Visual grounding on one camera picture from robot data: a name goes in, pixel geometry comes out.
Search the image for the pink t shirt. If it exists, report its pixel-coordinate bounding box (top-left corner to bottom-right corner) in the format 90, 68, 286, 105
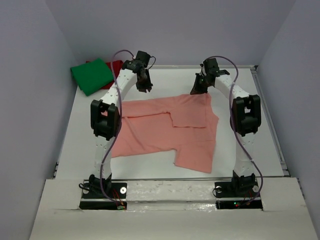
111, 93, 219, 173

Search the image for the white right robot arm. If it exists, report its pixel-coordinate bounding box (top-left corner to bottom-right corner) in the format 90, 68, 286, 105
190, 56, 262, 198

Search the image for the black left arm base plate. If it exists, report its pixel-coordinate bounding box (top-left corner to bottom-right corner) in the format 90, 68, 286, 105
78, 181, 128, 211

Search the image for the green folded t shirt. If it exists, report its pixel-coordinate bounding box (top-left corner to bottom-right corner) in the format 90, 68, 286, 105
70, 58, 114, 97

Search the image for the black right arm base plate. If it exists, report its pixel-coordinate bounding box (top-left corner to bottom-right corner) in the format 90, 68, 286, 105
212, 181, 263, 210

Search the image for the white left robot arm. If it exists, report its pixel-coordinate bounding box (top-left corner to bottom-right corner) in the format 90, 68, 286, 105
88, 50, 155, 198

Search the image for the red folded t shirt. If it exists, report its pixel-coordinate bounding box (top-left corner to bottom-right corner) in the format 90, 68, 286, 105
85, 59, 126, 90

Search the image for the white front cover board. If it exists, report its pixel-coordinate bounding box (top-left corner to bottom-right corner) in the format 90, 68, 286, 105
30, 177, 318, 240

